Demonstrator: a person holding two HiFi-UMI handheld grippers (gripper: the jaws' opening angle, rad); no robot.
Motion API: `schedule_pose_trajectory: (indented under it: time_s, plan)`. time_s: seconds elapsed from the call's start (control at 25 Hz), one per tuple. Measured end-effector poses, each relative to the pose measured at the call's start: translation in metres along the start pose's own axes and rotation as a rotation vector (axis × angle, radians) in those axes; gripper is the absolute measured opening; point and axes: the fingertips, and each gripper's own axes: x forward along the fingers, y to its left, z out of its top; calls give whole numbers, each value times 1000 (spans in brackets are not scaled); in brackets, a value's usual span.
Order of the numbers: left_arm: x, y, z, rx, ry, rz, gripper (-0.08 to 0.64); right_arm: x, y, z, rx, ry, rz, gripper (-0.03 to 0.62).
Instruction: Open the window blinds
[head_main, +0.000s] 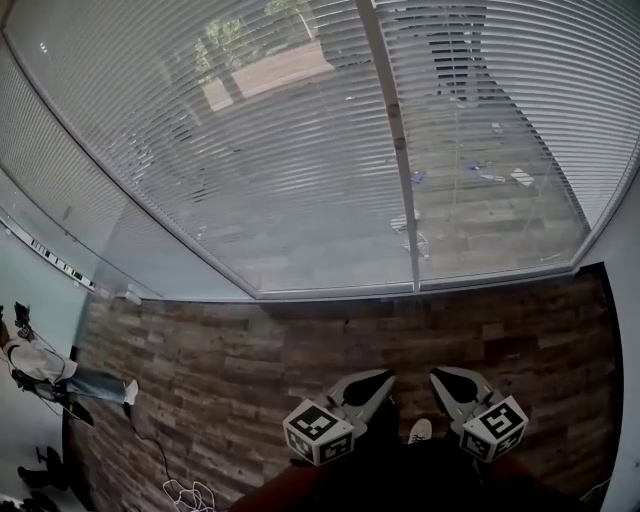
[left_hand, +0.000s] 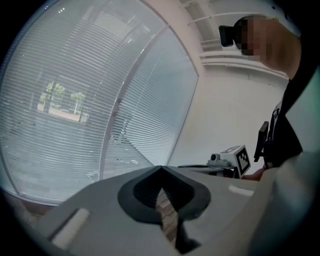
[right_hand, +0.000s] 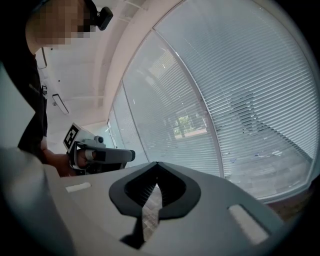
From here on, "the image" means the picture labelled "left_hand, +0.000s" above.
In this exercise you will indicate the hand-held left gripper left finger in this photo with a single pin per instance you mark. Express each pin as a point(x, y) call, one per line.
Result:
point(100, 220)

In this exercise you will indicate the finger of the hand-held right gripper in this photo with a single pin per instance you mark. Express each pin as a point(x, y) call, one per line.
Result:
point(200, 170)

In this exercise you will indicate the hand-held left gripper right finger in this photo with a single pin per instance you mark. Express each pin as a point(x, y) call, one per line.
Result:
point(220, 212)

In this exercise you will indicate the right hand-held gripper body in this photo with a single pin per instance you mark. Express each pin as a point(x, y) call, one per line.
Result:
point(240, 160)

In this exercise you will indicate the dark round disc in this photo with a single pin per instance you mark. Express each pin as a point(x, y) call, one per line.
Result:
point(119, 101)

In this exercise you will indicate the person's right forearm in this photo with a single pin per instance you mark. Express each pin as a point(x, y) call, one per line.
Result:
point(252, 175)

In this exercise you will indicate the black chest device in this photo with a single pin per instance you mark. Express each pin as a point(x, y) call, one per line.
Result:
point(262, 140)

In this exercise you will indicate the person's black clothing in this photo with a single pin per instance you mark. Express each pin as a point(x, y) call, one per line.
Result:
point(295, 112)

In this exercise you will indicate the wooden planter with plants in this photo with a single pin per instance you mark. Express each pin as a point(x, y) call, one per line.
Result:
point(62, 110)

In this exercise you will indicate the person's head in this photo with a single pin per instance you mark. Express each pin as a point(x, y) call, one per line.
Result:
point(275, 42)

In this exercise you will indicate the grey metal window post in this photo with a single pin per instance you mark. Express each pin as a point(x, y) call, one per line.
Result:
point(105, 155)

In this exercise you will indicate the black head camera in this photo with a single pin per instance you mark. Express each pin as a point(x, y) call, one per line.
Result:
point(227, 36)

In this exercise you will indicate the white head mount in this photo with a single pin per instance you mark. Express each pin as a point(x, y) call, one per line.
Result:
point(290, 22)

